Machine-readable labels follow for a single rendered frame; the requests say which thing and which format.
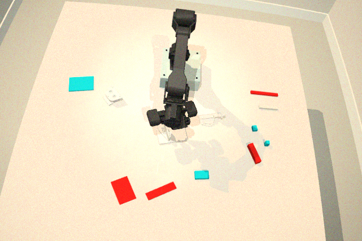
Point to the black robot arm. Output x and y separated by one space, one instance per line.
183 23

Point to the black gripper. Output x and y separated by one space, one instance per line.
156 118

